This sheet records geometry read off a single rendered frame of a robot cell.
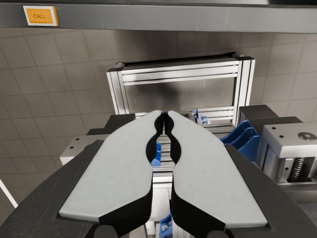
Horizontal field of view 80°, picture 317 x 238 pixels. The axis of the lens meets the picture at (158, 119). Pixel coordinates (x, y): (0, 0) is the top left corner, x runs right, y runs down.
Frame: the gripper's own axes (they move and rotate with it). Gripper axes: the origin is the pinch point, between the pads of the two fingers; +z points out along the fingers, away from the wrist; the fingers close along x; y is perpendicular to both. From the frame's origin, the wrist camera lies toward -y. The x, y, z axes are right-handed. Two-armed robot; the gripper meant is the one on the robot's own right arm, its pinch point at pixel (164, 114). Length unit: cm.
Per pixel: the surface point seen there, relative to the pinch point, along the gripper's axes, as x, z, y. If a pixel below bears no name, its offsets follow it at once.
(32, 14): -23.2, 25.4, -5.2
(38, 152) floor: -113, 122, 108
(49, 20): -20.5, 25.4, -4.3
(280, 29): 20.0, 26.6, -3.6
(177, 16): 1.7, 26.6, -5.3
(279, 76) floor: 79, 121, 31
